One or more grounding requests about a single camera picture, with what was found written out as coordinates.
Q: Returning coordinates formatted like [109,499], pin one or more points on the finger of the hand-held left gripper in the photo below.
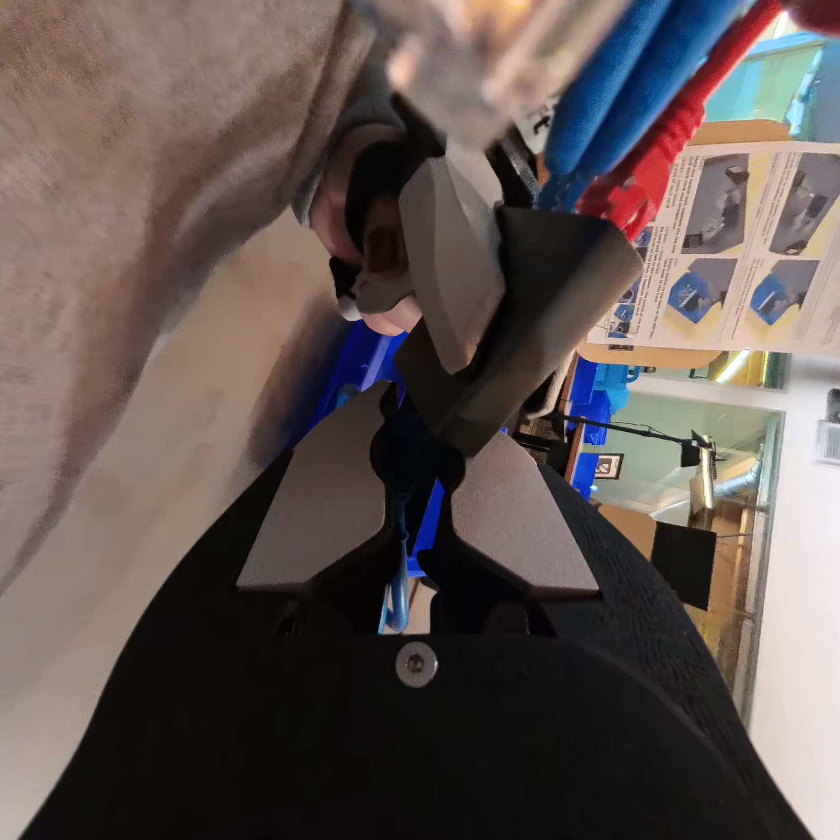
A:
[554,390]
[453,262]

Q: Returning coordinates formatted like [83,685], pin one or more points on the framed black-white marker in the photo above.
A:
[608,466]

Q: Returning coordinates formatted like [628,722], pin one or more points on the person's left hand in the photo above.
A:
[390,321]

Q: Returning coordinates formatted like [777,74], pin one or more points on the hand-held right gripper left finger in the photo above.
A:
[321,505]

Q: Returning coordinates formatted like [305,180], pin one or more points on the black network adapter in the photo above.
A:
[558,289]

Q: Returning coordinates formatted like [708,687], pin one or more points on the row of blue storage bins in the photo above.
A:
[590,420]

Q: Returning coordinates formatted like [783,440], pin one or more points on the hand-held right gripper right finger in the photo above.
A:
[518,525]

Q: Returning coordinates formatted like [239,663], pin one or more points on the blue plastic bin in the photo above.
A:
[358,354]

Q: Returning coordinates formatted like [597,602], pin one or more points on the black boom lamp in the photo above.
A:
[689,453]

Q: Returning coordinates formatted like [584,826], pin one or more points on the cardboard panel with black sheet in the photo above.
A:
[682,564]

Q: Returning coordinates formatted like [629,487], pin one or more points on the instruction sheet on board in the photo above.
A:
[735,249]

